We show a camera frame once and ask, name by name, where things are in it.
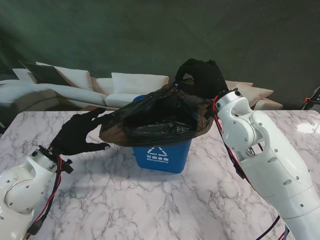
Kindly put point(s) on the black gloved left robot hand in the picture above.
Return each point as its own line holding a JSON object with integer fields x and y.
{"x": 73, "y": 135}

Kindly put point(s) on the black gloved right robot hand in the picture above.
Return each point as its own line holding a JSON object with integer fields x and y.
{"x": 210, "y": 77}

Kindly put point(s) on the black plastic garbage bag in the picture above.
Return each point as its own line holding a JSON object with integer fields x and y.
{"x": 155, "y": 112}

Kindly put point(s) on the blue plastic recycling bin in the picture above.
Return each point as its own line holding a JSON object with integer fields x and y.
{"x": 162, "y": 160}

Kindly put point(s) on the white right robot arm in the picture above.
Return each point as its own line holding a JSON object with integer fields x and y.
{"x": 270, "y": 155}

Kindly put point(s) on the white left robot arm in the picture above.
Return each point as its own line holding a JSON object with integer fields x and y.
{"x": 20, "y": 190}

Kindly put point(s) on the long white sofa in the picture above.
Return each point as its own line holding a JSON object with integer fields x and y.
{"x": 82, "y": 96}

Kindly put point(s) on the beige sofa back cushion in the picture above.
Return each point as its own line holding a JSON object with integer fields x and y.
{"x": 100, "y": 85}

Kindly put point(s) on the white sofa back cushion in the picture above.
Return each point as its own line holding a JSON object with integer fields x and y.
{"x": 140, "y": 81}
{"x": 80, "y": 77}
{"x": 22, "y": 73}

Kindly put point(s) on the dark grey cushion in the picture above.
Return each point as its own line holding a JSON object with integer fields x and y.
{"x": 47, "y": 73}

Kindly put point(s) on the black tripod with orange clip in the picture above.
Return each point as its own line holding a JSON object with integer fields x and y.
{"x": 315, "y": 93}

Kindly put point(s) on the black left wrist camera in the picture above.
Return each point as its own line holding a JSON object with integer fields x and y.
{"x": 67, "y": 167}

